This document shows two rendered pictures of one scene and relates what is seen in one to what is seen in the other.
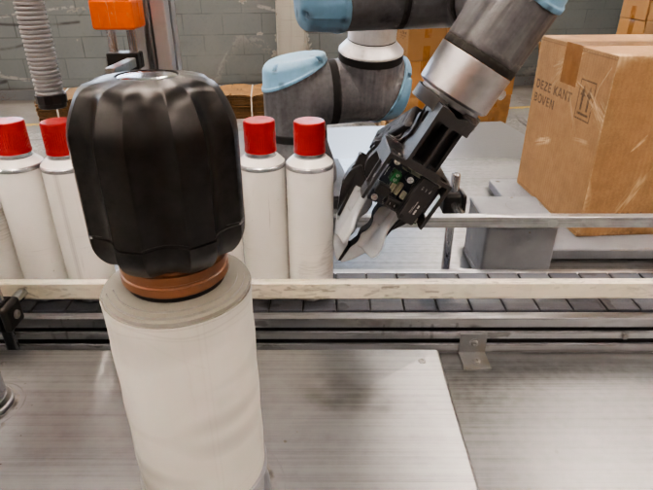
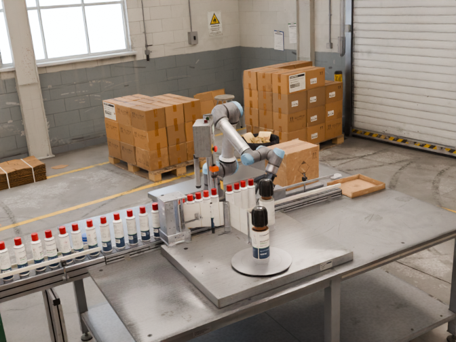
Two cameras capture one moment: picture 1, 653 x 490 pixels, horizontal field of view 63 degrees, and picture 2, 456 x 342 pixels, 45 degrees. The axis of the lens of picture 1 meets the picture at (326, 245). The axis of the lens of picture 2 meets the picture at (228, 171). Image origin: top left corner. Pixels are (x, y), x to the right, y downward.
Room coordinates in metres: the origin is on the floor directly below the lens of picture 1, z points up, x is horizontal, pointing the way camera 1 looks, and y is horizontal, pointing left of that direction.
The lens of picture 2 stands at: (-2.17, 1.64, 2.20)
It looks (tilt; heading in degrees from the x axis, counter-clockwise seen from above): 18 degrees down; 332
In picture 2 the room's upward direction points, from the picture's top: 4 degrees counter-clockwise
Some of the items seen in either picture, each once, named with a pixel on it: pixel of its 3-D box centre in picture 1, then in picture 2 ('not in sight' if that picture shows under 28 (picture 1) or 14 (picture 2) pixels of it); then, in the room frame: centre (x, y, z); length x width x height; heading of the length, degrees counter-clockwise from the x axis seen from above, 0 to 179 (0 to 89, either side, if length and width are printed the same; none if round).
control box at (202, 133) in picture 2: not in sight; (204, 138); (0.63, 0.27, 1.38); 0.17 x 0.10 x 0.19; 145
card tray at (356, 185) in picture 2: not in sight; (355, 185); (0.55, -0.83, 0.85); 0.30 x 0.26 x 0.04; 90
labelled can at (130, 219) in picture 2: not in sight; (131, 226); (0.54, 0.80, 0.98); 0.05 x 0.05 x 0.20
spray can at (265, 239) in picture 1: (263, 210); (243, 197); (0.55, 0.07, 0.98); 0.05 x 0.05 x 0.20
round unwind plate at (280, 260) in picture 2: not in sight; (261, 260); (-0.06, 0.33, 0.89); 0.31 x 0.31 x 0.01
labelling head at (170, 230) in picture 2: not in sight; (173, 218); (0.45, 0.59, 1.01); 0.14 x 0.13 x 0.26; 90
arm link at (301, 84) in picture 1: (298, 91); (212, 172); (1.00, 0.05, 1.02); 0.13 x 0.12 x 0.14; 101
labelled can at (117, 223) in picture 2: not in sight; (118, 230); (0.54, 0.88, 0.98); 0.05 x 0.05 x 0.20
